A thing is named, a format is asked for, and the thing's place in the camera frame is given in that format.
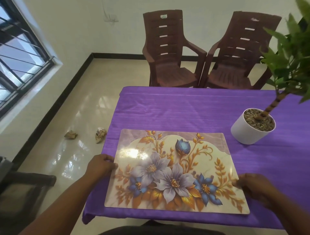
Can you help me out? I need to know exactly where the crumpled colourful paper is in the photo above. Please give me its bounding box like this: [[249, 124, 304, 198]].
[[95, 128, 108, 144]]

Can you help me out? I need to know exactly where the person's left hand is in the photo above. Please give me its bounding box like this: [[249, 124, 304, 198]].
[[85, 154, 119, 184]]

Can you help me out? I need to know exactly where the black barred window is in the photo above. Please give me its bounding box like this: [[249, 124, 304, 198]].
[[0, 0, 63, 119]]

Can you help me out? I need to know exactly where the green plant with white pot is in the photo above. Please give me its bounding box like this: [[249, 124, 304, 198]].
[[230, 0, 310, 145]]

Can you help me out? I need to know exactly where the person's right forearm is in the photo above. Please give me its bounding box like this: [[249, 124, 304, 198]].
[[265, 193, 310, 235]]

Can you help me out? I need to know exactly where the purple cloth table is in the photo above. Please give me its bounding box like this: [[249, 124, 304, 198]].
[[82, 86, 310, 230]]

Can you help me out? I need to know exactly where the person's right hand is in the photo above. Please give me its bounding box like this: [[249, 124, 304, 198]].
[[232, 173, 276, 210]]

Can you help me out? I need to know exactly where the person's dark clothing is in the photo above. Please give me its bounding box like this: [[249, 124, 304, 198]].
[[98, 224, 227, 235]]

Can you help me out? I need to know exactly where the brown plastic chair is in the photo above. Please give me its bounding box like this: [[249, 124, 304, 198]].
[[203, 11, 283, 90], [142, 9, 208, 88]]

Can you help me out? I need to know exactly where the dark grey plastic stool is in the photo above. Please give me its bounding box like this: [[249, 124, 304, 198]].
[[0, 170, 57, 220]]

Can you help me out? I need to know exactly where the floral placemat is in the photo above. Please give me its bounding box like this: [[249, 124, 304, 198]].
[[104, 128, 250, 215]]

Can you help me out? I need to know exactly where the person's left forearm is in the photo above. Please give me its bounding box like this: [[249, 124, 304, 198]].
[[19, 177, 97, 235]]

